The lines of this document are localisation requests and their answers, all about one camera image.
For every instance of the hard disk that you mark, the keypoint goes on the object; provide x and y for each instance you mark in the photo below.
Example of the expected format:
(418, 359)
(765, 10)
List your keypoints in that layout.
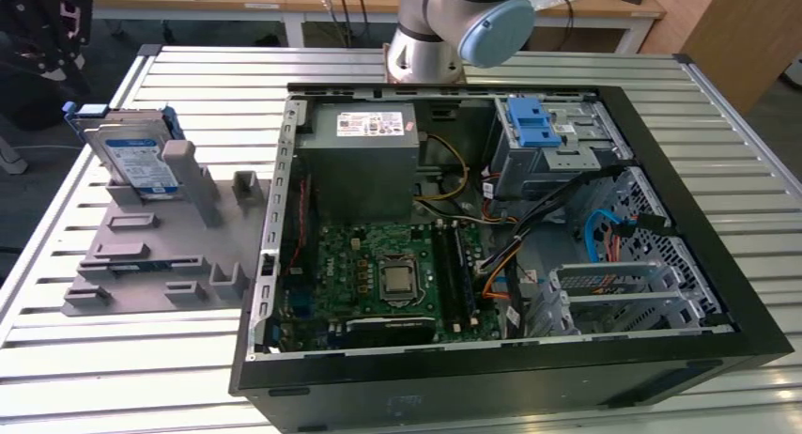
(135, 161)

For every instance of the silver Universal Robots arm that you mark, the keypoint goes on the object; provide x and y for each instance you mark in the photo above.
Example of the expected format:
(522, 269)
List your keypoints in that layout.
(426, 53)

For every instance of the grey metal disk bay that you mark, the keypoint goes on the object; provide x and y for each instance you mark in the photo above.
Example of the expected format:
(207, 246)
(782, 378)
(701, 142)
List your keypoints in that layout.
(621, 297)

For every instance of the wooden desk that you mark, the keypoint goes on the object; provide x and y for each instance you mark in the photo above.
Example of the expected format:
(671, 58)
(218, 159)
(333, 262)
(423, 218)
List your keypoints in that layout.
(156, 6)

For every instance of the black office chair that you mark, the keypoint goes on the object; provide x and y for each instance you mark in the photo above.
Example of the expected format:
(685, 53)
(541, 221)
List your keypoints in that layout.
(31, 105)

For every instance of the grey parts rack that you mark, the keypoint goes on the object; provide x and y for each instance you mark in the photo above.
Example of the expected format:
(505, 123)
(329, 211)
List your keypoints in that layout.
(170, 237)

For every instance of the RAM stick on rack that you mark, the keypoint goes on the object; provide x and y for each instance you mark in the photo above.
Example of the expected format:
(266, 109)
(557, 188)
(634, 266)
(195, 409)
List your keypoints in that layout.
(140, 266)

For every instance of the grey power supply unit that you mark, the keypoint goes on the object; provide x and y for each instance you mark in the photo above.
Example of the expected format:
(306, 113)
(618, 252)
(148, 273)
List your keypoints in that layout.
(357, 180)

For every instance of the green motherboard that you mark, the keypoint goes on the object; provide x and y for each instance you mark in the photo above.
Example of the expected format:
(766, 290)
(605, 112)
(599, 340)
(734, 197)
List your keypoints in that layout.
(351, 265)

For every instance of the CPU socket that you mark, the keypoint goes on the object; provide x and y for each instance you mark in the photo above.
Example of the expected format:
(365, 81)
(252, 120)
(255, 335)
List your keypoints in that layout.
(401, 259)

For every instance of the silver CPU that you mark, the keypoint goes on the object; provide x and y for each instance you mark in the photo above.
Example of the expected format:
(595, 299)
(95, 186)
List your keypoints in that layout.
(398, 281)

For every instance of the blue plastic drive latch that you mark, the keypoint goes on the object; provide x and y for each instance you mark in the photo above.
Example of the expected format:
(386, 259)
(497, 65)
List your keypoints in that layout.
(529, 124)

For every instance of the grey metal drive cage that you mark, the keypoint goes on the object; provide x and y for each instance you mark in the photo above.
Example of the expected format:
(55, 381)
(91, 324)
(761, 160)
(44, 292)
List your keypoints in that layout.
(519, 171)

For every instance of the black graphics card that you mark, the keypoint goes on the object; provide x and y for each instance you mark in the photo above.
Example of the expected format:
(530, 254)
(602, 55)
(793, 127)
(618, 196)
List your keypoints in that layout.
(389, 333)

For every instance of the RAM stick in slot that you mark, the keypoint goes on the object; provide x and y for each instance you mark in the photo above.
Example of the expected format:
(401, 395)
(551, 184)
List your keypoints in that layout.
(466, 283)

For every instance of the black PC case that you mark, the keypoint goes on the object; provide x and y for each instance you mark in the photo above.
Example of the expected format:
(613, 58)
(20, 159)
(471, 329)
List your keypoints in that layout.
(438, 396)

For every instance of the wooden cabinet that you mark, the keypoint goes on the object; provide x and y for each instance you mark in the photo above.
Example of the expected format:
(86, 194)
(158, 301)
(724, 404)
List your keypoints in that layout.
(740, 39)

